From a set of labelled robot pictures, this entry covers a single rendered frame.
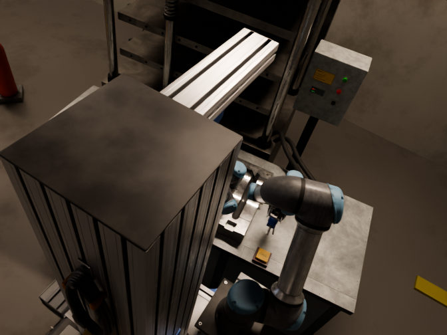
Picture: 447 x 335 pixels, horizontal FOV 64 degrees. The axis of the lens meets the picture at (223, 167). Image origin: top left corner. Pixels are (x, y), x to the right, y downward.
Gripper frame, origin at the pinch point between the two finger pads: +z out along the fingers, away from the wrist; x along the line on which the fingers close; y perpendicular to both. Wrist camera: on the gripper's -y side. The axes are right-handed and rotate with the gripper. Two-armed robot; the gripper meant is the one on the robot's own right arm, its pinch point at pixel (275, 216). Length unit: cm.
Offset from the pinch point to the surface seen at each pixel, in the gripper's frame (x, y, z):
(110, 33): -139, -60, -22
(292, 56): -25, -60, -52
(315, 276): 30.7, 12.4, 15.1
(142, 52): -123, -71, -9
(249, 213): -12.8, 0.3, 6.5
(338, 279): 41.8, 8.1, 15.1
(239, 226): -13.9, 10.9, 6.0
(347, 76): 5, -73, -45
